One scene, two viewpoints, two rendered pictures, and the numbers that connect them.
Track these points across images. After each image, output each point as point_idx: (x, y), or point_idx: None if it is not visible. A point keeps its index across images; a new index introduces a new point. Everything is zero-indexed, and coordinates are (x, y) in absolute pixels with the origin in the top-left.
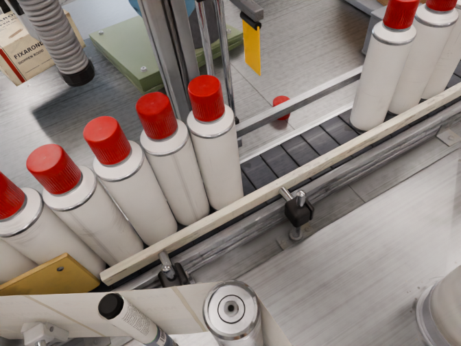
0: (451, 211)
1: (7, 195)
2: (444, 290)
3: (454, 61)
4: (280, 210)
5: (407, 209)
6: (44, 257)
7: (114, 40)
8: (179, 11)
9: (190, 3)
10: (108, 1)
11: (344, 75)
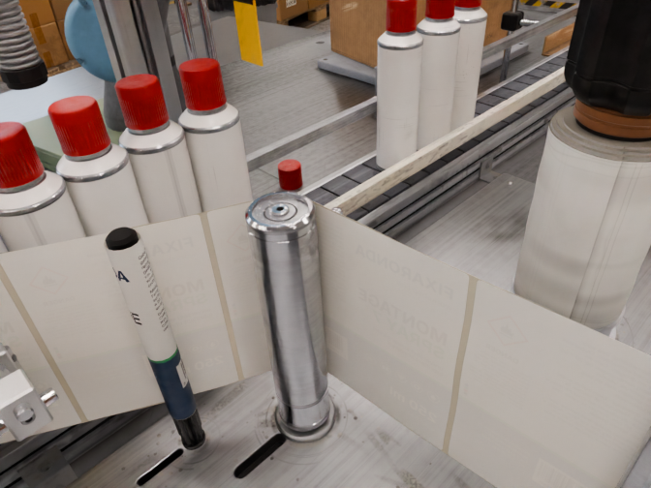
0: (513, 226)
1: None
2: (522, 257)
3: (472, 84)
4: None
5: (465, 232)
6: None
7: (40, 133)
8: (152, 18)
9: None
10: (20, 101)
11: (357, 105)
